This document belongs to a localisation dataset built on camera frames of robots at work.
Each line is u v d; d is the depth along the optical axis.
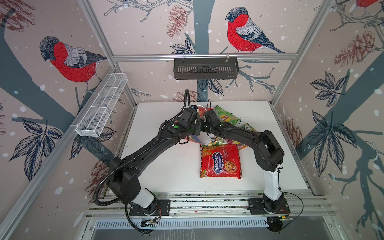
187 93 0.65
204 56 0.98
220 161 0.84
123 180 0.41
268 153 0.52
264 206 0.67
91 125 0.70
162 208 0.73
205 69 1.06
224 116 1.08
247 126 1.04
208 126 0.75
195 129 0.71
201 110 0.83
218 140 0.95
